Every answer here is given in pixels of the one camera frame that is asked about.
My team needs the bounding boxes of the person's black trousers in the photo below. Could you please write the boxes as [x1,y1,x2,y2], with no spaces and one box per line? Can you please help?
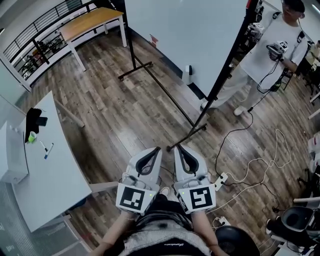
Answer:
[143,193,195,227]

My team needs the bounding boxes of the black cable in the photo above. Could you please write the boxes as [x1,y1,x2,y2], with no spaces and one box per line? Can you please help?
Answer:
[215,106,255,176]

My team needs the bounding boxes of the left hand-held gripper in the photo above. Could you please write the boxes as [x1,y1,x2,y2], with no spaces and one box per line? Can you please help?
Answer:
[115,146,163,216]

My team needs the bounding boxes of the wooden table white legs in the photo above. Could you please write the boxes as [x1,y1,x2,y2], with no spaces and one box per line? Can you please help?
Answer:
[58,6,128,72]

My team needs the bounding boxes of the person's grey knit top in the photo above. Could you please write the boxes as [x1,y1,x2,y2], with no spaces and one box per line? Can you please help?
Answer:
[98,216,218,256]

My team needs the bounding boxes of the white cabinet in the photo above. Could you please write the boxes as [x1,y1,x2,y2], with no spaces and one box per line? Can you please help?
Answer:
[0,119,30,185]

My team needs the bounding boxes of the person's left forearm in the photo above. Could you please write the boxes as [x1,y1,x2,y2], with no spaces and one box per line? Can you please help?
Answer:
[99,212,141,256]

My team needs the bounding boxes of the white power strip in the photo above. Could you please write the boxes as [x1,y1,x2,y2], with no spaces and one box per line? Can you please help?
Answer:
[212,216,231,230]
[213,172,229,193]

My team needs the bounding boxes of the black metal railing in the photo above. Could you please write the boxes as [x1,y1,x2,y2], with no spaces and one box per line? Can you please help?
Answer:
[2,0,91,65]

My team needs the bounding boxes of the white cable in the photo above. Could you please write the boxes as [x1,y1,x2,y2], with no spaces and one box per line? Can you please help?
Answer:
[207,128,293,216]

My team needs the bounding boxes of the person's right forearm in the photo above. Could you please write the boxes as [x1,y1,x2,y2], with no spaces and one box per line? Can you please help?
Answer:
[191,211,222,252]

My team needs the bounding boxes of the whiteboard with black stand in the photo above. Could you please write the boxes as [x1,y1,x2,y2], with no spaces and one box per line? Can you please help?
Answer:
[117,0,261,152]

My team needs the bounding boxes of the black cloth bag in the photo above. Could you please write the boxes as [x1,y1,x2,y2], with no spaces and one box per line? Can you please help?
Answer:
[24,107,48,143]

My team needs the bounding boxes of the white marker blue cap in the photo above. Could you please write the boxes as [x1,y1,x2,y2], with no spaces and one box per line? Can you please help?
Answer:
[43,142,55,160]

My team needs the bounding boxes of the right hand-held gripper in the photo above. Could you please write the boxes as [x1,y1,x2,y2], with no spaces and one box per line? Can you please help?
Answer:
[174,145,217,215]

